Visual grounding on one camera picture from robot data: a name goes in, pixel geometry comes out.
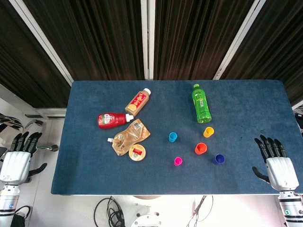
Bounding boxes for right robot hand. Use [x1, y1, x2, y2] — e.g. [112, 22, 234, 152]
[251, 134, 300, 192]

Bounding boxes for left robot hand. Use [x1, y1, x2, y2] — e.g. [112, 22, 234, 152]
[0, 131, 48, 185]

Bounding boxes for yellow plastic cup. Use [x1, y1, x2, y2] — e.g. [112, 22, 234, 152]
[203, 126, 215, 138]

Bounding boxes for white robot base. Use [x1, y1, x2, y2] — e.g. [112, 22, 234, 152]
[118, 195, 166, 227]

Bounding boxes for chrome chair base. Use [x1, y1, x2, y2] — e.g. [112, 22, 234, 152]
[24, 119, 59, 152]

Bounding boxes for black white shoe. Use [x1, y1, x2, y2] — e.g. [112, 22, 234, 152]
[9, 205, 32, 227]

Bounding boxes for orange plastic cup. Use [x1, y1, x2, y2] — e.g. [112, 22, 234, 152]
[194, 142, 208, 156]

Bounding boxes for dark brown curtain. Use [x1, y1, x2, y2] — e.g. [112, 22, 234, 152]
[22, 0, 145, 81]
[0, 0, 71, 108]
[153, 0, 255, 80]
[220, 0, 303, 107]

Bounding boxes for green tea bottle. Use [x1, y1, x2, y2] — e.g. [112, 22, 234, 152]
[191, 83, 212, 124]

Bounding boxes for red ketchup bottle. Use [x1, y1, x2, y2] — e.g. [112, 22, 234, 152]
[97, 112, 134, 130]

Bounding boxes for brown spout pouch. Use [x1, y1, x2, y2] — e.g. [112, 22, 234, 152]
[107, 119, 152, 156]

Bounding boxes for round yellow tin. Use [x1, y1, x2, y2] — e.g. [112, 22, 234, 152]
[128, 144, 147, 162]

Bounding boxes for blue table cloth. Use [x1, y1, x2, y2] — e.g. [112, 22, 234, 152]
[50, 79, 303, 196]

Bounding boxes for brown drink bottle red label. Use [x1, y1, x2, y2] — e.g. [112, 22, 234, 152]
[125, 87, 152, 117]

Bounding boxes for thin red wires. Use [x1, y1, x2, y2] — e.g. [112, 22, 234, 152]
[187, 195, 214, 227]

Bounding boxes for black cable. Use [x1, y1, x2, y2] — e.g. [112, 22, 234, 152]
[93, 196, 124, 227]

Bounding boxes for white frame post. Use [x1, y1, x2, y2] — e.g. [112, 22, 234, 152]
[212, 0, 262, 80]
[140, 0, 156, 80]
[9, 0, 74, 86]

